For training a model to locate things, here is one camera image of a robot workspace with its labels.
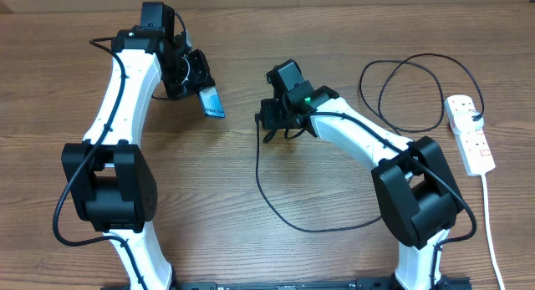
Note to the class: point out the white power strip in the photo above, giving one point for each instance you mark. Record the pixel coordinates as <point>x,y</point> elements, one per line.
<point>475,153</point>

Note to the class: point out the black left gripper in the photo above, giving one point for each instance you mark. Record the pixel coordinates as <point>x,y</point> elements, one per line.
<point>200,79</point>

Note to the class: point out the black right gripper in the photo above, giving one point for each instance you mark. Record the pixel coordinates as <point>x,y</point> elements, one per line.
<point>270,110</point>

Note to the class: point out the white charger adapter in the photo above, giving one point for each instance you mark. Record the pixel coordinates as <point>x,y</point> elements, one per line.
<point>466,122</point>

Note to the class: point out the Galaxy smartphone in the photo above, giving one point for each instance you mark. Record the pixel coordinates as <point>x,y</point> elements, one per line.
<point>211,104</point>

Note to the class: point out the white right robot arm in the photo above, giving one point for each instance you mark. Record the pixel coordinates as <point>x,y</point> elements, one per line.
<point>418,196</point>

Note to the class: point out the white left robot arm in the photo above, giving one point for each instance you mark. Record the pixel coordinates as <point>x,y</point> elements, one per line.
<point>111,194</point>

